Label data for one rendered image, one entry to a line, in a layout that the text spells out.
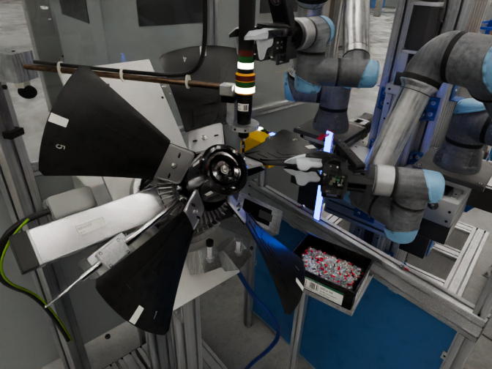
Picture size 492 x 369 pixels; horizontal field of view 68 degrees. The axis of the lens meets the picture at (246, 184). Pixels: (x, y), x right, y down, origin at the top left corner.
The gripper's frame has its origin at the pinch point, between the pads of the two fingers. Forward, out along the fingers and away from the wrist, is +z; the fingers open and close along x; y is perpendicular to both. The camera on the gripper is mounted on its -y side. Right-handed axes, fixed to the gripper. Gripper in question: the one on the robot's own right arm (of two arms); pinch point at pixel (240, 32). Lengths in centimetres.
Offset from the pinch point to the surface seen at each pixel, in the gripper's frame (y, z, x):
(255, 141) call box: 42, -38, 23
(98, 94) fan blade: 10.8, 24.9, 14.8
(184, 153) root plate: 24.2, 12.8, 4.6
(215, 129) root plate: 21.9, 2.2, 5.3
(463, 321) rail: 67, -27, -56
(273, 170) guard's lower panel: 89, -99, 55
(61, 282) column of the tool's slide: 92, 25, 64
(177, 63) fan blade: 9.8, -2.4, 22.7
